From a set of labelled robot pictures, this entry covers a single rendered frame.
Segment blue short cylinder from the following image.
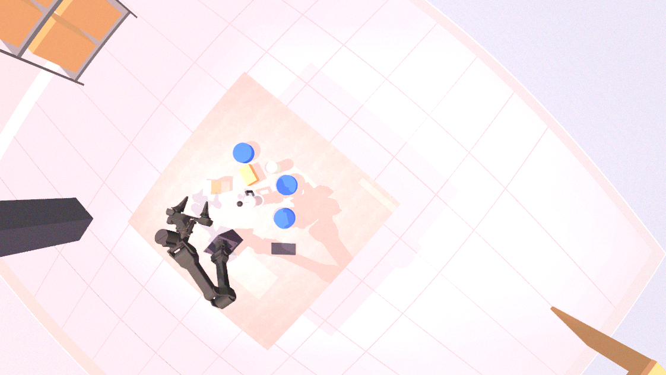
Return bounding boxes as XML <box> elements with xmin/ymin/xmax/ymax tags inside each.
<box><xmin>277</xmin><ymin>175</ymin><xmax>298</xmax><ymax>195</ymax></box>
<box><xmin>233</xmin><ymin>143</ymin><xmax>255</xmax><ymax>163</ymax></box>
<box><xmin>274</xmin><ymin>208</ymin><xmax>296</xmax><ymax>229</ymax></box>

